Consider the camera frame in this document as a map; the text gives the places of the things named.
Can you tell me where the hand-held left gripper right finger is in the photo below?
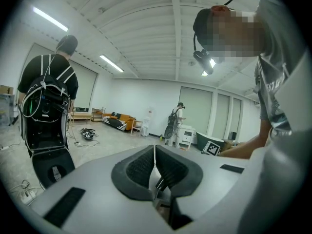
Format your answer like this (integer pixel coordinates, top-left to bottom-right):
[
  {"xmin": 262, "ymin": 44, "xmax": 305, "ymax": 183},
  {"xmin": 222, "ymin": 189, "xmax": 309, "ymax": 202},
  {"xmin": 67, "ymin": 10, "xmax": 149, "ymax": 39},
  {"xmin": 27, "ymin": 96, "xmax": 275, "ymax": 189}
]
[{"xmin": 155, "ymin": 145, "xmax": 204, "ymax": 198}]

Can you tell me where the cardboard box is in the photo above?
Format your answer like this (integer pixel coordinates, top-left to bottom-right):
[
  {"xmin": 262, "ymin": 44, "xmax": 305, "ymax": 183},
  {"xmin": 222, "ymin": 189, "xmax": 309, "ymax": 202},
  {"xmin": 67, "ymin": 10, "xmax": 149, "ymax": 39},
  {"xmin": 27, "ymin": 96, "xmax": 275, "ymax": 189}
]
[{"xmin": 0, "ymin": 84, "xmax": 15, "ymax": 95}]

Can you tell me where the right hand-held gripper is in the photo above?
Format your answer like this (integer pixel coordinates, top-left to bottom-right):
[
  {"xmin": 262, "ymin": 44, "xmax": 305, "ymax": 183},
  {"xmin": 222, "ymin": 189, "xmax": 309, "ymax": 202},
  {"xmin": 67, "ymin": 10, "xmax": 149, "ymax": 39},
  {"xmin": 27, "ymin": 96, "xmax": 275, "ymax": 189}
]
[{"xmin": 201, "ymin": 140, "xmax": 221, "ymax": 157}]

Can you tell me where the person's right forearm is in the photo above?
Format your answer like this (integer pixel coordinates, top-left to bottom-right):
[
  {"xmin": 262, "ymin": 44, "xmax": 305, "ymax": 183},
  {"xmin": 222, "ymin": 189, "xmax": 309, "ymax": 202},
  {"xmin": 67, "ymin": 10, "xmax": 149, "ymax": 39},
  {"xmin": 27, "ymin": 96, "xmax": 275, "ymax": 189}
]
[{"xmin": 218, "ymin": 119, "xmax": 273, "ymax": 160}]

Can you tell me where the orange sofa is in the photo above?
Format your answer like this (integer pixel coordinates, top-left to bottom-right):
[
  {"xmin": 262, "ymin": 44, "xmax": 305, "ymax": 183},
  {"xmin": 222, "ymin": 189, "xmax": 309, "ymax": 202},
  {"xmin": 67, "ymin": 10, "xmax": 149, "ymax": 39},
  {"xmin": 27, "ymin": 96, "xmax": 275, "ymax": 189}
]
[{"xmin": 102, "ymin": 112, "xmax": 137, "ymax": 132}]

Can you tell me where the wooden shelf rack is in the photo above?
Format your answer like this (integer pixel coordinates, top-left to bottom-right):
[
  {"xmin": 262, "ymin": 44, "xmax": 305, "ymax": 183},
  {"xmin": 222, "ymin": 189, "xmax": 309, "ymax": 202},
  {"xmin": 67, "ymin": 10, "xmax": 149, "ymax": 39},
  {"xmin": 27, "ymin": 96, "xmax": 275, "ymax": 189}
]
[{"xmin": 92, "ymin": 107, "xmax": 106, "ymax": 122}]

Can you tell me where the small black backpack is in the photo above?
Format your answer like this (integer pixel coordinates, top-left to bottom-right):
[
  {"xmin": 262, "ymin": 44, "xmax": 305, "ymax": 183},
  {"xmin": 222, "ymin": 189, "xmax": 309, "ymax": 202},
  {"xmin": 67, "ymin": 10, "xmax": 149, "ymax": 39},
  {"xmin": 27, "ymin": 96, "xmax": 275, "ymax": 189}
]
[{"xmin": 164, "ymin": 109, "xmax": 178, "ymax": 140}]

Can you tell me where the person's head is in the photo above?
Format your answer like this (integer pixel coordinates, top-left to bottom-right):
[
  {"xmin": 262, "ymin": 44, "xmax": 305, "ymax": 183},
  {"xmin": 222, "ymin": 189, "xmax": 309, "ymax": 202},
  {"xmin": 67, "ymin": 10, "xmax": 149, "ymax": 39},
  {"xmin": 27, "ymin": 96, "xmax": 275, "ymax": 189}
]
[{"xmin": 193, "ymin": 5, "xmax": 269, "ymax": 64}]

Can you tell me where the small wooden side table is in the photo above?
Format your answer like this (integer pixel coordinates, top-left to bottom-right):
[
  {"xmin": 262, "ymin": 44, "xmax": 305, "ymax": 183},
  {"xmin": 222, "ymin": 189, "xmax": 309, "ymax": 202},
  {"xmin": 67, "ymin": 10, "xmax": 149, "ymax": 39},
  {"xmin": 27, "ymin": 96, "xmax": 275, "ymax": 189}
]
[{"xmin": 131, "ymin": 120, "xmax": 144, "ymax": 134}]

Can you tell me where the white water dispenser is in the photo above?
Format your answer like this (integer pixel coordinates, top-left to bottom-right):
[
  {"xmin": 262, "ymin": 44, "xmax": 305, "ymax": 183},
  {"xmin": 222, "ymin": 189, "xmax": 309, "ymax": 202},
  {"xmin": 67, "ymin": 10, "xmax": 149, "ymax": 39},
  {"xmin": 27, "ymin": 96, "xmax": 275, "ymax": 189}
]
[{"xmin": 142, "ymin": 107, "xmax": 154, "ymax": 137}]

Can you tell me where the black head camera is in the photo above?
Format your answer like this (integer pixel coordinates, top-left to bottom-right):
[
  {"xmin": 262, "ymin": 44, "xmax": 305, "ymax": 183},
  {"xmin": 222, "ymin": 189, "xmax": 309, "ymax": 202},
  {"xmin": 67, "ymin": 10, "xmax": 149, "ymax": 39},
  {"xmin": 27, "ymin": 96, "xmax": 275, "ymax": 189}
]
[{"xmin": 193, "ymin": 48, "xmax": 215, "ymax": 75}]

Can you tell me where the large open black backpack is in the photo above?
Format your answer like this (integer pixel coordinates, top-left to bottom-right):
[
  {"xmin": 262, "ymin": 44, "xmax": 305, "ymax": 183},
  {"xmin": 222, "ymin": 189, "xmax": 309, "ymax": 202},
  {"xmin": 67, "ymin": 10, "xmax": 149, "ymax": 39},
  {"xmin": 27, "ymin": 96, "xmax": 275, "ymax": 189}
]
[{"xmin": 20, "ymin": 74, "xmax": 76, "ymax": 189}]

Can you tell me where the long ceiling light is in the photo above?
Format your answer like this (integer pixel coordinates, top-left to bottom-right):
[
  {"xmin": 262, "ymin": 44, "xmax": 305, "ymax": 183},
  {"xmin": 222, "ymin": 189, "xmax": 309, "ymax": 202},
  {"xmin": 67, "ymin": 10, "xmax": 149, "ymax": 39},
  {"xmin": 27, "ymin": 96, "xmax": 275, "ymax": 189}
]
[
  {"xmin": 32, "ymin": 6, "xmax": 69, "ymax": 33},
  {"xmin": 99, "ymin": 54, "xmax": 125, "ymax": 73}
]

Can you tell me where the black gear bundle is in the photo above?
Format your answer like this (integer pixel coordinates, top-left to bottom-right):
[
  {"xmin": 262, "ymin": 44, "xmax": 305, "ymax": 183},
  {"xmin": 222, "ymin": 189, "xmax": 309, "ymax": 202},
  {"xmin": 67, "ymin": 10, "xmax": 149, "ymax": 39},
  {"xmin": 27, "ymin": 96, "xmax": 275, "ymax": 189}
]
[{"xmin": 80, "ymin": 127, "xmax": 96, "ymax": 140}]

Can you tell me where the low wooden table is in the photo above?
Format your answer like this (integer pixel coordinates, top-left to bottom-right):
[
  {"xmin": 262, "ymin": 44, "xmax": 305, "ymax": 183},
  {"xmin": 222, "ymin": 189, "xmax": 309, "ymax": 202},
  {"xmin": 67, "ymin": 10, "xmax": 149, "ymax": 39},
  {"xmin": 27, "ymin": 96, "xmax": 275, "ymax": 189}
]
[{"xmin": 70, "ymin": 111, "xmax": 93, "ymax": 124}]

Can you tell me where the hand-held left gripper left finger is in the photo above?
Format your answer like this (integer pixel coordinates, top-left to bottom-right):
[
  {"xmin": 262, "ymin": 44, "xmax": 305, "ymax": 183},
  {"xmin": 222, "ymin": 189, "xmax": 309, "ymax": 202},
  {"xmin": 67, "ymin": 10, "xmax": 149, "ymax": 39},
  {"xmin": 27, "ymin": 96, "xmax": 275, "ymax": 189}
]
[{"xmin": 111, "ymin": 145, "xmax": 156, "ymax": 201}]

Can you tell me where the white cabinet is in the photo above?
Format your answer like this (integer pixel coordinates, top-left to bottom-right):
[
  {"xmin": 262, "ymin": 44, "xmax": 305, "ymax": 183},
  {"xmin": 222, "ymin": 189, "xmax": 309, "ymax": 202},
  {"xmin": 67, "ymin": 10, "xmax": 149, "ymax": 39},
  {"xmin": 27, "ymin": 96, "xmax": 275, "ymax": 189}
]
[{"xmin": 180, "ymin": 124, "xmax": 196, "ymax": 148}]

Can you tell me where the dark green bathtub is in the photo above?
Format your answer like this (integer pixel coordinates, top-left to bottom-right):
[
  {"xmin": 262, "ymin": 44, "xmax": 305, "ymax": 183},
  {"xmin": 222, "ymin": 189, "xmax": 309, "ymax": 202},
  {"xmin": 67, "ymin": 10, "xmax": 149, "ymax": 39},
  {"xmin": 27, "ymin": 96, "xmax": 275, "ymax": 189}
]
[{"xmin": 195, "ymin": 131, "xmax": 225, "ymax": 153}]

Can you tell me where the person's grey printed shirt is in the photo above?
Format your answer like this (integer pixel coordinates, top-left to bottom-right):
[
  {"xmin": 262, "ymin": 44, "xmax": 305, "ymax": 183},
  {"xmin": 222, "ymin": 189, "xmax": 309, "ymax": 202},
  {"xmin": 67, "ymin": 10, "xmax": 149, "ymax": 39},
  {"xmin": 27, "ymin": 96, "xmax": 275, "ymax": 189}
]
[{"xmin": 253, "ymin": 0, "xmax": 312, "ymax": 145}]

